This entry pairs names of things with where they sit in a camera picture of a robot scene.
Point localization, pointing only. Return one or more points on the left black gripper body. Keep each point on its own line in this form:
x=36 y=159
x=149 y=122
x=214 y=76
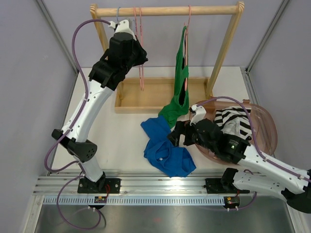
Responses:
x=136 y=57

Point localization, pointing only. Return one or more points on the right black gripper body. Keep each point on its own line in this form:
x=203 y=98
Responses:
x=184 y=127

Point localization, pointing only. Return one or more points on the pink hanger of striped top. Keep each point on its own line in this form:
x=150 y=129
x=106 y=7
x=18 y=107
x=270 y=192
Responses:
x=139 y=34

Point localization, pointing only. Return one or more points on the blue tank top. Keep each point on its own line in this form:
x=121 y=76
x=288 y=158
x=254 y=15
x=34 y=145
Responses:
x=174 y=161

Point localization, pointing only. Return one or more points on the black white striped tank top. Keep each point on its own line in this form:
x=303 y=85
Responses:
x=233 y=120

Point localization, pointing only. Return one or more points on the mauve pink tank top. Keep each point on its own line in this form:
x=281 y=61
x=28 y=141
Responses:
x=211 y=154

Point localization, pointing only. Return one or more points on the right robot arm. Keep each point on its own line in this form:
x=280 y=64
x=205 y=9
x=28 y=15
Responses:
x=278 y=179

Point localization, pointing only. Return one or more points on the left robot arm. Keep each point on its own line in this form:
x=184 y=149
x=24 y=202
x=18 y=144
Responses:
x=124 y=53

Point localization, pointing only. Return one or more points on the green tank top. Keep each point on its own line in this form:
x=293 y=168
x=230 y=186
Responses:
x=179 y=104

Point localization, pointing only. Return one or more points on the pink hanger of green top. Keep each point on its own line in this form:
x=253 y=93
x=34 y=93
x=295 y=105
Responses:
x=186 y=41

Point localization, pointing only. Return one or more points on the wooden clothes rack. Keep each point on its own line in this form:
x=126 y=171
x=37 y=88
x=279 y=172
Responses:
x=159 y=91

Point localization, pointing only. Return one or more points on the translucent pink plastic basin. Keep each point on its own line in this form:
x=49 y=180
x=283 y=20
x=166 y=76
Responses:
x=262 y=124

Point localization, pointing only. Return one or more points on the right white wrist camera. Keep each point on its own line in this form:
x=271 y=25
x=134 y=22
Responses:
x=198 y=112

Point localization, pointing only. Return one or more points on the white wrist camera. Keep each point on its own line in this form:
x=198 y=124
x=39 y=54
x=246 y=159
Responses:
x=198 y=112
x=122 y=27

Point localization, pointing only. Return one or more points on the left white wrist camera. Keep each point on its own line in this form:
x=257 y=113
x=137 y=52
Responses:
x=122 y=27

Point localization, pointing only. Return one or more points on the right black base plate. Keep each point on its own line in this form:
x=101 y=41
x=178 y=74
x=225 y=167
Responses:
x=214 y=186

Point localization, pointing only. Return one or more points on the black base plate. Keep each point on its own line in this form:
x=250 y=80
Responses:
x=108 y=185
x=214 y=186

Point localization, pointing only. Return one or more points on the white slotted cable duct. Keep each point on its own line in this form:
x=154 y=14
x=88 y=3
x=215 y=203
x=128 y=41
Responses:
x=136 y=200

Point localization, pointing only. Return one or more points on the right aluminium frame post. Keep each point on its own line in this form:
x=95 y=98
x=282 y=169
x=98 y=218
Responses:
x=274 y=22

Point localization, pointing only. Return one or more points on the aluminium frame post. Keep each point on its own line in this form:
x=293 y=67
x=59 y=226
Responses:
x=52 y=25
x=274 y=22

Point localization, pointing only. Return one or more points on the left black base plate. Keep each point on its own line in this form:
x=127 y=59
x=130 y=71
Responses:
x=108 y=185

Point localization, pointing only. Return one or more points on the left aluminium frame post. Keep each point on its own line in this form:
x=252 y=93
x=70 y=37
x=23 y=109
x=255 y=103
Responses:
x=52 y=25

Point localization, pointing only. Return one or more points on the aluminium mounting rail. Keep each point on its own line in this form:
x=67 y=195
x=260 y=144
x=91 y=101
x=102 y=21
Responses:
x=135 y=183

